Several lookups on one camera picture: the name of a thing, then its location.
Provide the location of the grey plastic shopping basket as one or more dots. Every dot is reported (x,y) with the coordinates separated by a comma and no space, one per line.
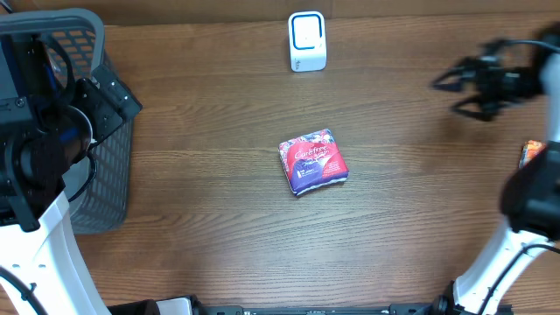
(98,188)

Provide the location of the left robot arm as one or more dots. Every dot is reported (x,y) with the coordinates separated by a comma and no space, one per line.
(47,126)

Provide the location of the small orange box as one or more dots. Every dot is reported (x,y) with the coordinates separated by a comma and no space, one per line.
(530,149)

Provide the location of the white barcode scanner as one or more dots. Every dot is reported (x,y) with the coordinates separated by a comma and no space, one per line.
(307,41)

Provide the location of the red purple pad pack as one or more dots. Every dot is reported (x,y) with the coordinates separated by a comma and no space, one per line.
(311,161)

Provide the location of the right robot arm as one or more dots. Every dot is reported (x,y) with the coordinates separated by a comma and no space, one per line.
(529,201)

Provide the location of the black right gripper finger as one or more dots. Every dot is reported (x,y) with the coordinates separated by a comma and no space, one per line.
(485,111)
(456,77)

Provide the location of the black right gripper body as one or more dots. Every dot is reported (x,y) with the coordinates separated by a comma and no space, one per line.
(509,82)

